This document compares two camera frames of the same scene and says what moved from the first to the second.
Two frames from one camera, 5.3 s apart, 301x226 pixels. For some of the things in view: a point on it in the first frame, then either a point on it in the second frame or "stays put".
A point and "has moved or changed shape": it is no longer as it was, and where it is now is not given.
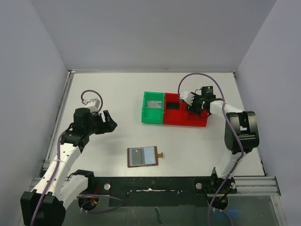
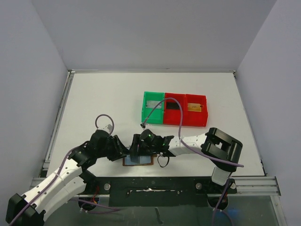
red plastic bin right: (194, 118) stays put
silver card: (152, 104) stays put
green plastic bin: (153, 110) stays put
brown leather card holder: (140, 157) has moved or changed shape
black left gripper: (101, 123) to (114, 149)
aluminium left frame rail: (47, 162) stays put
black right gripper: (195, 105) to (136, 146)
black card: (174, 105) stays put
